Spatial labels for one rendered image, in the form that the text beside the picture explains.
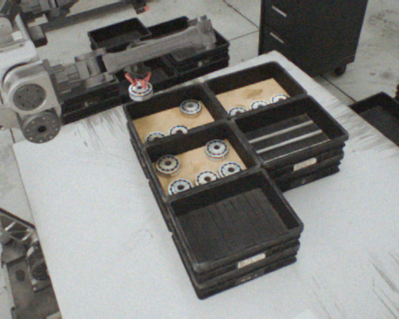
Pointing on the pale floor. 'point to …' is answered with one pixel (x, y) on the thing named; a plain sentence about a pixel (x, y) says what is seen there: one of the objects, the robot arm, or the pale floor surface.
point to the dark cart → (312, 32)
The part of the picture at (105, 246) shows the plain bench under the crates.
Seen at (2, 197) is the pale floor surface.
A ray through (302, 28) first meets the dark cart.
